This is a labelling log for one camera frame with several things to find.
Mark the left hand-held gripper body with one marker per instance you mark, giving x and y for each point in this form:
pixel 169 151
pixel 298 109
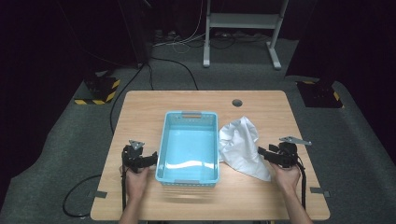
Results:
pixel 133 154

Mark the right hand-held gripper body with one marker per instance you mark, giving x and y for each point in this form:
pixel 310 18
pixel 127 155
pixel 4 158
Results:
pixel 288 154

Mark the white cloth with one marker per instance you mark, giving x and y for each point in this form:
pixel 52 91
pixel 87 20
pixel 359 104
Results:
pixel 241 146

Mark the light blue plastic basket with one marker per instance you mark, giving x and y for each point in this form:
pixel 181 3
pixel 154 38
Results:
pixel 186 146

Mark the person's left hand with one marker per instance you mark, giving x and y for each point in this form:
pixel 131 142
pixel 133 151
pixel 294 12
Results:
pixel 135 182

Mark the person's right hand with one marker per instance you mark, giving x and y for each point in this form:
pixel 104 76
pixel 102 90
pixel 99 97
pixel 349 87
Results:
pixel 288 179

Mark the grey tape strip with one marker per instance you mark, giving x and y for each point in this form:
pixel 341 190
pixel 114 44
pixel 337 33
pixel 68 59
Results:
pixel 319 190
pixel 98 194

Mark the black yellow striped block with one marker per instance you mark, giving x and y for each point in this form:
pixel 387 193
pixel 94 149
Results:
pixel 320 95
pixel 99 88

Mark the dark upright stand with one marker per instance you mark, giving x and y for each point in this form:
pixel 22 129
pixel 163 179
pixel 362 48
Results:
pixel 138 31

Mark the white metal stand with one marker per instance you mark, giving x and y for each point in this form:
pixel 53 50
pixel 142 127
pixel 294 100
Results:
pixel 243 21

